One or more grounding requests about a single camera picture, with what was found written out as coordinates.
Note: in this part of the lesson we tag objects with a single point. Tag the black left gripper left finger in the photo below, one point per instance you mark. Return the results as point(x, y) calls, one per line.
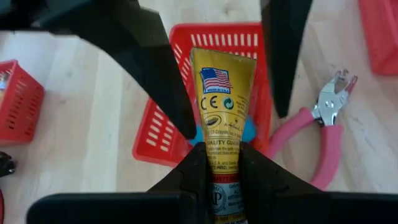
point(192, 174)

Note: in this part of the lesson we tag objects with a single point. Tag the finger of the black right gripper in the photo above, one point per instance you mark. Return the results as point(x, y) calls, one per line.
point(146, 56)
point(283, 46)

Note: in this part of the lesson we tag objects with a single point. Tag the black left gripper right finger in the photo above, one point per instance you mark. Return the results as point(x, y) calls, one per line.
point(258, 177)

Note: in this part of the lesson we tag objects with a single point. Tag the small blue plastic object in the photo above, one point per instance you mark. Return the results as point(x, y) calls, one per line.
point(250, 130)

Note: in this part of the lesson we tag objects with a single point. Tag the red plastic basket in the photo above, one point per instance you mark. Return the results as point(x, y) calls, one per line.
point(379, 37)
point(21, 105)
point(161, 137)

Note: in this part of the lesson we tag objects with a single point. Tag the red desk lamp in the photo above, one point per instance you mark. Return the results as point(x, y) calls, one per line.
point(6, 165)

